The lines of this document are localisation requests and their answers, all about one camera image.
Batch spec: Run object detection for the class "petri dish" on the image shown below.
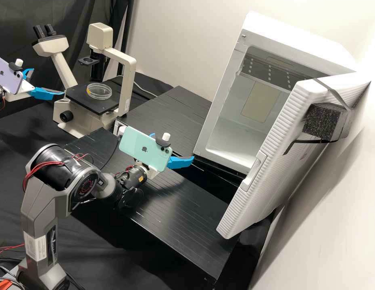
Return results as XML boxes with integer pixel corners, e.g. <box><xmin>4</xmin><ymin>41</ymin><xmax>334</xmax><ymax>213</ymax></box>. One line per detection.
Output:
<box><xmin>86</xmin><ymin>83</ymin><xmax>113</xmax><ymax>100</ymax></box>

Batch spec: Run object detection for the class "left wrist camera phone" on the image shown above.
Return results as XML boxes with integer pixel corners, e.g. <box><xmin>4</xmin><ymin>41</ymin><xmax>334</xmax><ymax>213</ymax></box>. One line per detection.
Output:
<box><xmin>0</xmin><ymin>54</ymin><xmax>25</xmax><ymax>95</ymax></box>

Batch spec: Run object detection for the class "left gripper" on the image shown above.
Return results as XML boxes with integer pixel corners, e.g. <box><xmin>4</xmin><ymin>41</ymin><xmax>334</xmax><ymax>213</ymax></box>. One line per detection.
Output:
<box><xmin>6</xmin><ymin>68</ymin><xmax>67</xmax><ymax>102</ymax></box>

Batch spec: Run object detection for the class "right wrist camera phone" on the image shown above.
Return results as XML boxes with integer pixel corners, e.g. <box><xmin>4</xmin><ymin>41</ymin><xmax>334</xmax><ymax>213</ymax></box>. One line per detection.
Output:
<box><xmin>119</xmin><ymin>125</ymin><xmax>173</xmax><ymax>173</ymax></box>

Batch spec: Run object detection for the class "cream microscope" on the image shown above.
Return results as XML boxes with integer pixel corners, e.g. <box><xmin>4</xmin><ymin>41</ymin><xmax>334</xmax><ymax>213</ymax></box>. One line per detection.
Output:
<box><xmin>32</xmin><ymin>23</ymin><xmax>137</xmax><ymax>139</ymax></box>

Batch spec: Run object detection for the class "white cable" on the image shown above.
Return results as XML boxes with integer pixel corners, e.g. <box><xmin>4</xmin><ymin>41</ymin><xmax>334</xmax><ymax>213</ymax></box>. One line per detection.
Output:
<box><xmin>135</xmin><ymin>83</ymin><xmax>159</xmax><ymax>98</ymax></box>

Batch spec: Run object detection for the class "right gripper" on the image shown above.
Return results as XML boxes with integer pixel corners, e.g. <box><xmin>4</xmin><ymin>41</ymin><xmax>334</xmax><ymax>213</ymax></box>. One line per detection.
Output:
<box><xmin>142</xmin><ymin>133</ymin><xmax>195</xmax><ymax>181</ymax></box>

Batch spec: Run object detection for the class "white incubator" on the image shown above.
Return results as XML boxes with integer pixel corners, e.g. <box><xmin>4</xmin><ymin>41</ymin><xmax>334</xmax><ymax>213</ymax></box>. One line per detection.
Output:
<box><xmin>193</xmin><ymin>10</ymin><xmax>373</xmax><ymax>290</ymax></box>

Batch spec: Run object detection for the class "incubator door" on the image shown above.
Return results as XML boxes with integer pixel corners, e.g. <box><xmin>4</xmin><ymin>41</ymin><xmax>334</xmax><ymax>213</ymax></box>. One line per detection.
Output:
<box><xmin>216</xmin><ymin>72</ymin><xmax>373</xmax><ymax>240</ymax></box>

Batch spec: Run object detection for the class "wrist camera phone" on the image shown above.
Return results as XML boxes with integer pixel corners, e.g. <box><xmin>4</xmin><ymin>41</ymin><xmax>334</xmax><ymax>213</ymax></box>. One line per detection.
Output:
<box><xmin>119</xmin><ymin>125</ymin><xmax>173</xmax><ymax>173</ymax></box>
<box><xmin>0</xmin><ymin>54</ymin><xmax>25</xmax><ymax>95</ymax></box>

